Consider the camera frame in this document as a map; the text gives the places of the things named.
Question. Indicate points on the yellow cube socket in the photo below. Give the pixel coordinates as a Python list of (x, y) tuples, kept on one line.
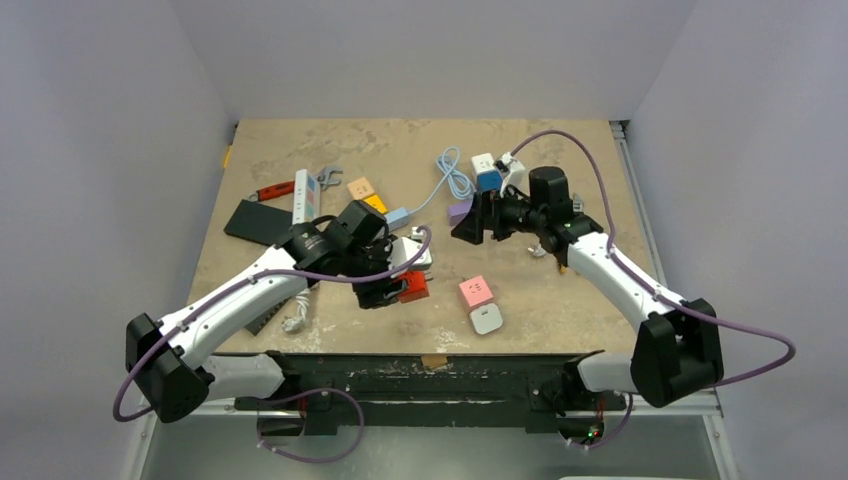
[(376, 203)]

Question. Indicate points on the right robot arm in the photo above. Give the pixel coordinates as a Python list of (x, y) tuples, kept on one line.
[(677, 350)]

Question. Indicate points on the white adapter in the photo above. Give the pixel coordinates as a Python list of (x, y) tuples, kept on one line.
[(486, 319)]

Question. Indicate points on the dark blue cube socket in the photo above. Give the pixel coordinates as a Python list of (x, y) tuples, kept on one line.
[(490, 180)]

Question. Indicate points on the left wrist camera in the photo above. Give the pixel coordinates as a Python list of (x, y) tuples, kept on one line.
[(404, 248)]

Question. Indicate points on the red cube socket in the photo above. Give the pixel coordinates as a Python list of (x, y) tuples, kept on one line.
[(414, 286)]

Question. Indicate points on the black box near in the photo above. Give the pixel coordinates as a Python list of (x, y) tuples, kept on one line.
[(255, 326)]

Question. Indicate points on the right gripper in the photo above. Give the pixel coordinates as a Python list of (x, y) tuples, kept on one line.
[(495, 215)]

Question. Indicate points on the black box far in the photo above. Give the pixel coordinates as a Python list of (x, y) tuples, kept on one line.
[(258, 223)]

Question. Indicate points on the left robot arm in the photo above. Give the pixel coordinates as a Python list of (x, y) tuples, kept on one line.
[(171, 360)]

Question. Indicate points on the white cube socket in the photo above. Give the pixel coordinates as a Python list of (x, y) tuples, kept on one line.
[(483, 164)]

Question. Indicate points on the white power strip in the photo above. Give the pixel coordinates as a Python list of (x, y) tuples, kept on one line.
[(306, 197)]

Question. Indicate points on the adjustable wrench red handle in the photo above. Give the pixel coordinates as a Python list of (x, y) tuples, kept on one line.
[(323, 177)]

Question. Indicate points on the purple power strip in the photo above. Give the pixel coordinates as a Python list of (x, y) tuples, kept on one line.
[(456, 212)]

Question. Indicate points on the black box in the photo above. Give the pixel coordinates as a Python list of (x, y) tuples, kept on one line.
[(258, 223), (255, 326)]

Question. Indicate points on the pink cube socket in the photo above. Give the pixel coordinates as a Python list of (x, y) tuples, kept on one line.
[(475, 293)]

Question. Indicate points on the silver black handled wrench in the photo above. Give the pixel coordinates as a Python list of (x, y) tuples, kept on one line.
[(578, 204)]

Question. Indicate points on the light blue power strip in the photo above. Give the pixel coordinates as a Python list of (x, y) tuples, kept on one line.
[(397, 218)]

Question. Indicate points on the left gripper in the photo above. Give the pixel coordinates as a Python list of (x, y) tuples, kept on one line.
[(373, 292)]

